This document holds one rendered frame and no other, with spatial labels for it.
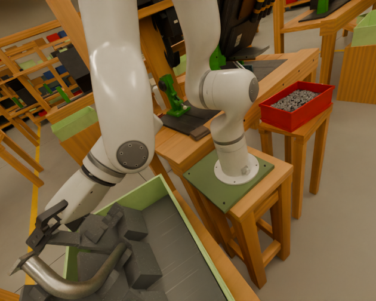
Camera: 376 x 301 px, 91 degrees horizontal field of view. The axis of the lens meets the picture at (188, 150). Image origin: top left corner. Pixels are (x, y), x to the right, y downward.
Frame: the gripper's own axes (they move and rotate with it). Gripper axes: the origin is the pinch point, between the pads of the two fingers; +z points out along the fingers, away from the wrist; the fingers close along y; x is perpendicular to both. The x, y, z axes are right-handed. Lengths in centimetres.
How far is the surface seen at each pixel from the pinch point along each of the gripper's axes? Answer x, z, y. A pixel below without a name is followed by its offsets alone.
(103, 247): 6.3, 12.3, -22.8
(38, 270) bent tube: 1.9, 7.8, 0.4
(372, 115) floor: 128, -174, -172
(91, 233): 0.6, 10.6, -21.4
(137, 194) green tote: 1.7, -1.3, -40.8
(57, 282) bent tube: 6.4, 7.5, -0.2
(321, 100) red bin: 46, -92, -64
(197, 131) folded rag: 3, -41, -65
